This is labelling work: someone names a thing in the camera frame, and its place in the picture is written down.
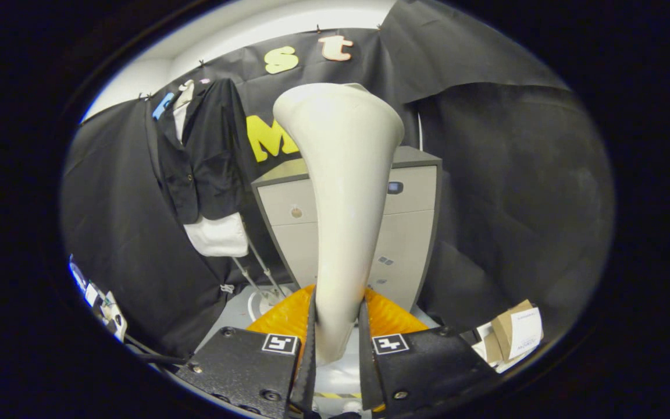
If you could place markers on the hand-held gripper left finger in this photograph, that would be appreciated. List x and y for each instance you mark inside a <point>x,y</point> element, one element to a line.
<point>242,372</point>

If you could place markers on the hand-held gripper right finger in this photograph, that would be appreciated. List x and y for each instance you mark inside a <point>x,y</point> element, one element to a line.
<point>422,366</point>

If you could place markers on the white shirt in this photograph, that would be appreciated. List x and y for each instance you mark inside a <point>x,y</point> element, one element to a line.
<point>218,235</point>

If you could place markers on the white garment steamer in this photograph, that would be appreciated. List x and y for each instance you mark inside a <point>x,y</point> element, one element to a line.
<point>346,192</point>

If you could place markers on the black suit jacket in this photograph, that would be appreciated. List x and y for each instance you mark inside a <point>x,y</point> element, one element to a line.
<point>213,157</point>

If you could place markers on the white garment stand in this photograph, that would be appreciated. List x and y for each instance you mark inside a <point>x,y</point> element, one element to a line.
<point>265,297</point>

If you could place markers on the white clothes hanger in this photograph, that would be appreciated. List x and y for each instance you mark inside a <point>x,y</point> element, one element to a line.
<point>185,93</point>

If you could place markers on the cardboard box with white label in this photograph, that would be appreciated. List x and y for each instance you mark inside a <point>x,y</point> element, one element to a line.
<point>512,331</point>

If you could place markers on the grey cabinet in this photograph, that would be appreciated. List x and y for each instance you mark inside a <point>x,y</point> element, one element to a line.
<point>288,233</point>

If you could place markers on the white power strip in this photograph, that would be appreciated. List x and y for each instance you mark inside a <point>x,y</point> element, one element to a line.
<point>105,305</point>

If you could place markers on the black backdrop cloth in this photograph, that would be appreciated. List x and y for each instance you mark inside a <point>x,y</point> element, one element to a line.
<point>515,203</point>

